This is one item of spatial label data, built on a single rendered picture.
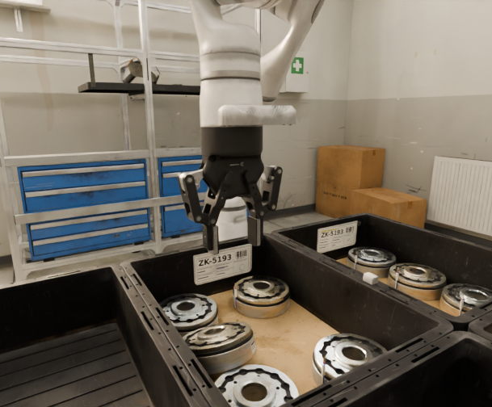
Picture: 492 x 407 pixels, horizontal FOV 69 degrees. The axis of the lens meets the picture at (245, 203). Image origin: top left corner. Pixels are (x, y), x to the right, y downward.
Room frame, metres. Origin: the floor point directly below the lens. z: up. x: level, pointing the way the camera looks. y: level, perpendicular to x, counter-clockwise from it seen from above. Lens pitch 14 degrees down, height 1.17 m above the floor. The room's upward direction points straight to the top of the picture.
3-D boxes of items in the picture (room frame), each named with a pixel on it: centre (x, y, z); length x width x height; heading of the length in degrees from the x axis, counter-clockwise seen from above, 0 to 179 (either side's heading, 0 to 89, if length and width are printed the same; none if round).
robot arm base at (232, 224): (0.93, 0.04, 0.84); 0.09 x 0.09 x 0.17; 20
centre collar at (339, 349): (0.41, -0.14, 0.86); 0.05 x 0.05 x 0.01
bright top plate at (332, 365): (0.41, -0.14, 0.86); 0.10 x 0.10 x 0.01
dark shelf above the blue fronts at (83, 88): (2.69, 0.52, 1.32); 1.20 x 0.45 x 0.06; 121
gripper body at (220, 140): (0.44, 0.02, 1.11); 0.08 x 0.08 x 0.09
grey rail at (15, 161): (2.39, 0.63, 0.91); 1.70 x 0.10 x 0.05; 121
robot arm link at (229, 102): (0.43, 0.01, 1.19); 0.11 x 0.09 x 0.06; 30
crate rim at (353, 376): (0.46, -0.02, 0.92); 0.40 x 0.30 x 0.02; 31
